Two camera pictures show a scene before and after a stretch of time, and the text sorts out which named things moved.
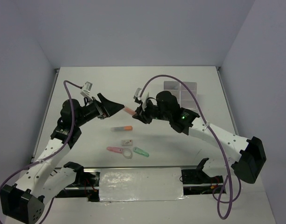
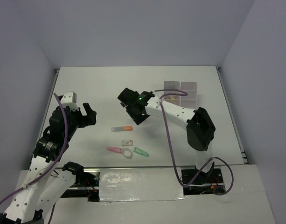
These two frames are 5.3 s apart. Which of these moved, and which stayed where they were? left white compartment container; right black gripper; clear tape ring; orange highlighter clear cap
Moved: right black gripper
Stayed: clear tape ring; left white compartment container; orange highlighter clear cap
